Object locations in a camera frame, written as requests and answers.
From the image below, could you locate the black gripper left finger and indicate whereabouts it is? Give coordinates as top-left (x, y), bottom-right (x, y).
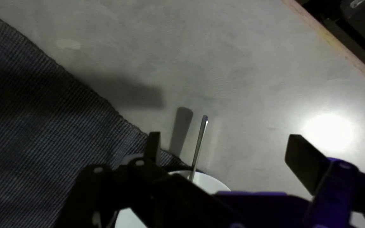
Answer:
top-left (53, 130), bottom-right (244, 228)

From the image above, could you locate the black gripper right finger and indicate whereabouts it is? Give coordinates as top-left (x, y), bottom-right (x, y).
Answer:
top-left (284, 133), bottom-right (365, 228)

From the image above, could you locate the small white round plate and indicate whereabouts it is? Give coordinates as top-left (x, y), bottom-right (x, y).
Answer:
top-left (114, 168), bottom-right (233, 228)

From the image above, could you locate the dark grey woven placemat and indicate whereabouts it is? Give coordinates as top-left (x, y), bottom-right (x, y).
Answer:
top-left (0, 9), bottom-right (185, 228)

